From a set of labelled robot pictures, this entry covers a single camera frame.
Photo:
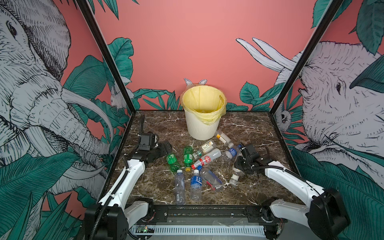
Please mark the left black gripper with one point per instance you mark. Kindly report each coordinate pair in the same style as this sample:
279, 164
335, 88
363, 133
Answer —
162, 150

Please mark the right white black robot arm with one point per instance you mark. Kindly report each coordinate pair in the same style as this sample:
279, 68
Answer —
322, 210

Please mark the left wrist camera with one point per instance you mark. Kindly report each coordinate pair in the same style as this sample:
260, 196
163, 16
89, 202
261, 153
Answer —
147, 141

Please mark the white ribbed plastic bin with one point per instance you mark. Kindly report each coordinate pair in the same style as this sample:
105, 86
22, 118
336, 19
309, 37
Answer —
197, 129

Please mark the small clear bottle cream label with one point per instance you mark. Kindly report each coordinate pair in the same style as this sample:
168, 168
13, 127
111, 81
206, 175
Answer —
204, 149

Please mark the white perforated vent strip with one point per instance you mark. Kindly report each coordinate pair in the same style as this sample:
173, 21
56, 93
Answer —
172, 230

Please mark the blue label bottle white cap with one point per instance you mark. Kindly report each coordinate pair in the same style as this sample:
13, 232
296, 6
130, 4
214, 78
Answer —
196, 186

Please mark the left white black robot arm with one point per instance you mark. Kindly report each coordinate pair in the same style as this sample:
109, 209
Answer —
111, 218

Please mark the right black corner post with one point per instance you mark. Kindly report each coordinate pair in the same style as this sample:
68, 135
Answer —
321, 28

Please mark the clear bottle red white label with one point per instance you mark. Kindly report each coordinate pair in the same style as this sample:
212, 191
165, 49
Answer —
235, 177

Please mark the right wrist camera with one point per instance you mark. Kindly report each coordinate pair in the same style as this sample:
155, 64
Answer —
250, 153

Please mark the clear bottle orange label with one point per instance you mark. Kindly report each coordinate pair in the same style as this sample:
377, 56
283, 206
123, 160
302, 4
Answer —
224, 139

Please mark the green bottle yellow cap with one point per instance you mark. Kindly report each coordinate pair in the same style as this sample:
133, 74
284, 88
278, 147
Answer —
173, 162

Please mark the clear bottle white cap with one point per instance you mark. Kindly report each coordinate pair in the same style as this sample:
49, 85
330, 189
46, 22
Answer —
180, 194

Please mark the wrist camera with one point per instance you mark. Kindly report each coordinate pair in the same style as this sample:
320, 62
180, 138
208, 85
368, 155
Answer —
147, 141
250, 153

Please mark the crushed clear bottle blue cap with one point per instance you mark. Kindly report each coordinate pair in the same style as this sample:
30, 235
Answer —
211, 179

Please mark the green bottle green label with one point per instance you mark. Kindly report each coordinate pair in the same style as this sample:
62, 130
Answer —
188, 158

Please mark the yellow plastic bin liner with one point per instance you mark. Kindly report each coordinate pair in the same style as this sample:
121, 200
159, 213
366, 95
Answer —
206, 103

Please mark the black corner post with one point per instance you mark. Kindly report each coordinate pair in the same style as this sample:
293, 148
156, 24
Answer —
87, 13
321, 28

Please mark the left black corner post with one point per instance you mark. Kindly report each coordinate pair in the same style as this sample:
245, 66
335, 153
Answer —
87, 13

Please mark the black front rail frame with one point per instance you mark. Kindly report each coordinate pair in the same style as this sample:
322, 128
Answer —
252, 213

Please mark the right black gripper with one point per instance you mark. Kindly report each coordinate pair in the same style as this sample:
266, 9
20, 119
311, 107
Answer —
237, 162

